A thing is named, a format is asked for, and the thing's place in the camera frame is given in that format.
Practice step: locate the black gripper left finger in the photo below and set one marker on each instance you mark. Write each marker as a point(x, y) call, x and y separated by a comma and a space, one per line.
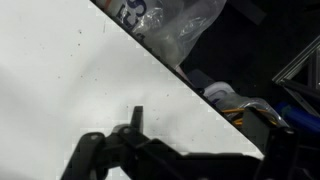
point(93, 156)

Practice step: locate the white plastic container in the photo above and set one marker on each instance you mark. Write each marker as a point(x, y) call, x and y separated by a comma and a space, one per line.
point(218, 90)

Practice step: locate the blue hockey box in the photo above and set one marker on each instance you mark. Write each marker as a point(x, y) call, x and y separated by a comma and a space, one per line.
point(300, 118)

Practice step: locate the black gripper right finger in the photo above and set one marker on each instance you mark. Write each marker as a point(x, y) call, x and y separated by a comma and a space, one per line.
point(280, 153)

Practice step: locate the aluminium extrusion frame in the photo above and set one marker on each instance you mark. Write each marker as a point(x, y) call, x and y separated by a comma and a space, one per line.
point(296, 66)

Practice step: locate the clear plastic bag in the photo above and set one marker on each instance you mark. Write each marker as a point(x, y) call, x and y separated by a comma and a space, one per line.
point(170, 30)

